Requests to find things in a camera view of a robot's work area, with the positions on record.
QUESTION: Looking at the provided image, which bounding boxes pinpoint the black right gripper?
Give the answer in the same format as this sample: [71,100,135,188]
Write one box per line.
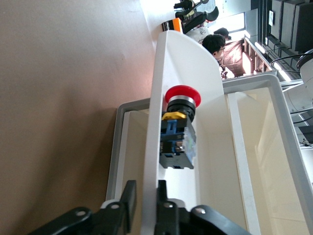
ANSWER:
[174,0,220,34]

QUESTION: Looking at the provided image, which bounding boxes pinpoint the white plastic cabinet drawer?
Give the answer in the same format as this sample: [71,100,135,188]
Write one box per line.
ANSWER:
[143,31,224,235]

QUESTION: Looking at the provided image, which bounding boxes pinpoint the person with black hair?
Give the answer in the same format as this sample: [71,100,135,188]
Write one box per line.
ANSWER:
[213,27,232,41]

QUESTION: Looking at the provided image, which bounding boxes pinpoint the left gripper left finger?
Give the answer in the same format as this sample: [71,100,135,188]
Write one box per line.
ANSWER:
[121,180,138,233]

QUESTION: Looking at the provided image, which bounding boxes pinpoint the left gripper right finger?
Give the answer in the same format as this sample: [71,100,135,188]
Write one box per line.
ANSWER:
[155,179,172,216]

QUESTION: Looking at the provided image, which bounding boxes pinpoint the grey white plastic bin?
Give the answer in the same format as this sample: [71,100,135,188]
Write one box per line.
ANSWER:
[105,73,313,235]

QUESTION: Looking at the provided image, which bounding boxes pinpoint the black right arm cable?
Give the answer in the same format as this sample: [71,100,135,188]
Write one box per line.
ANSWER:
[268,53,313,74]

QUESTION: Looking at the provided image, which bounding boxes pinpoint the red mushroom push button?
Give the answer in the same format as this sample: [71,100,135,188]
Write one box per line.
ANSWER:
[159,85,202,170]

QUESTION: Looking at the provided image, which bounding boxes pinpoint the orange button enclosure box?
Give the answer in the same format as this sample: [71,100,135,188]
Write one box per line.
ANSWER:
[161,18,183,33]

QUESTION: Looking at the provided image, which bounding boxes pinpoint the person with glasses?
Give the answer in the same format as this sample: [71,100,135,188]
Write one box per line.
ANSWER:
[201,33,235,79]

